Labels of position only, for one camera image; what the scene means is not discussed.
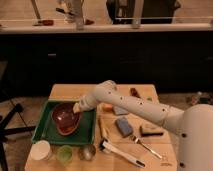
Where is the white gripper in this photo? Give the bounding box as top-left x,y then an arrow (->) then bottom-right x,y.
73,96 -> 97,113

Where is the dark red bowl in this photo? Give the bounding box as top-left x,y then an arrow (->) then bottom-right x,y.
51,102 -> 81,136

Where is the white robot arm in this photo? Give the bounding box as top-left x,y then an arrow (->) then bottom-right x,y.
73,80 -> 213,171

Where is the orange cup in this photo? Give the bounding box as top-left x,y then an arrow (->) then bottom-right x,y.
102,103 -> 113,112

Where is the wooden spatula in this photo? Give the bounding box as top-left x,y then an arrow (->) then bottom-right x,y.
99,116 -> 108,139

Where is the grey-blue sponge block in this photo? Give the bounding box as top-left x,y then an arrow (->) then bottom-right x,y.
113,106 -> 129,115

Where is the blue sponge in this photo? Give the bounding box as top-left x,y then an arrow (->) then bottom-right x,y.
115,117 -> 133,137

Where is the white black-tipped brush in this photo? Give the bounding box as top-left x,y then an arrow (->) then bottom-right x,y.
100,139 -> 145,168

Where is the dark red small item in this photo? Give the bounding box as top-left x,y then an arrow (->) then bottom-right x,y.
130,88 -> 141,98

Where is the metal cup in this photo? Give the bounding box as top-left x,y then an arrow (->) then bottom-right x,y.
79,144 -> 96,161

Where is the green cup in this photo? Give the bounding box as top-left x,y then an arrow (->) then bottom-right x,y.
56,145 -> 72,164

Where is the metal fork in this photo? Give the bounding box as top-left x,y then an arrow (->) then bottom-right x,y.
130,134 -> 162,159

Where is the black office chair base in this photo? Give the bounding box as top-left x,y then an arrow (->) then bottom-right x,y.
0,103 -> 37,171

